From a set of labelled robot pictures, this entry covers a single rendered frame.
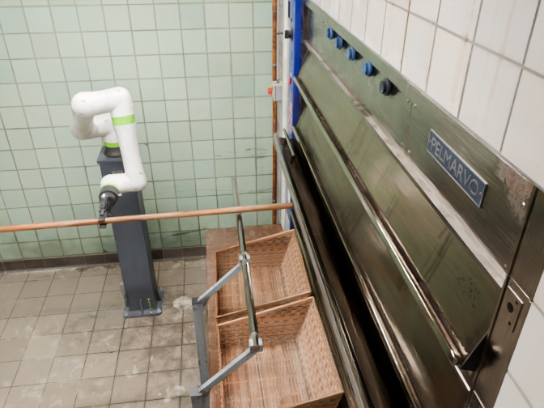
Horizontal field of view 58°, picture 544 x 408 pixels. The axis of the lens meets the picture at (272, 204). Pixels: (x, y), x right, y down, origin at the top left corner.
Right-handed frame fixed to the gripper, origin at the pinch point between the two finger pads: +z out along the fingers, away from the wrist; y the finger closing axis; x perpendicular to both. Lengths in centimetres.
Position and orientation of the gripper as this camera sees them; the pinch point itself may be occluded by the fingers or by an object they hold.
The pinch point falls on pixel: (102, 220)
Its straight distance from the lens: 242.3
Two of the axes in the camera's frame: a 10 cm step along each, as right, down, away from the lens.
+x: -9.9, 0.8, -1.3
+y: 0.0, 8.5, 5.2
